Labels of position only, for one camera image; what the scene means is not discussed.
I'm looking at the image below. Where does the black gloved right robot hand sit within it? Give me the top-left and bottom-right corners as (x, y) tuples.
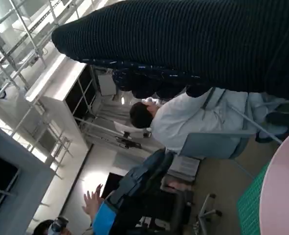
(51, 0), (289, 101)

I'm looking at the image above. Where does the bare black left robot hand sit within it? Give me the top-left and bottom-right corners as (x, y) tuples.
(91, 148), (174, 235)

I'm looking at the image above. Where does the pink bowl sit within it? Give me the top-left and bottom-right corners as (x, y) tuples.
(259, 127), (289, 235)

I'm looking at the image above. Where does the person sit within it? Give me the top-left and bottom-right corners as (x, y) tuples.
(129, 87), (289, 154)
(34, 183), (106, 235)

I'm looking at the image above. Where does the black monitor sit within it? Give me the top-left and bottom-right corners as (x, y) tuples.
(102, 172), (128, 196)

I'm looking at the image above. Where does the VR headset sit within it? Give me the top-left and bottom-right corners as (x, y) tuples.
(48, 216), (69, 233)

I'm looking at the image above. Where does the small white mesh cabinet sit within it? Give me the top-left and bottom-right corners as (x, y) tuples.
(171, 155), (201, 182)

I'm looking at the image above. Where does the grey chair with casters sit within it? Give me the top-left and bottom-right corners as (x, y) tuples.
(179, 88), (289, 179)

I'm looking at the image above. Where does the dark window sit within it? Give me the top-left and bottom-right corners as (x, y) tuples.
(0, 149), (20, 218)

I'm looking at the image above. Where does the white shelf cabinet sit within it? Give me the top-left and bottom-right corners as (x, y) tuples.
(24, 55), (103, 120)

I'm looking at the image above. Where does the green cutting mat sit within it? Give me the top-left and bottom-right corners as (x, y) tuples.
(237, 119), (289, 235)

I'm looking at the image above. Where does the metal pipe rack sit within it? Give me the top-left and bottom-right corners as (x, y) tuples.
(0, 0), (86, 98)

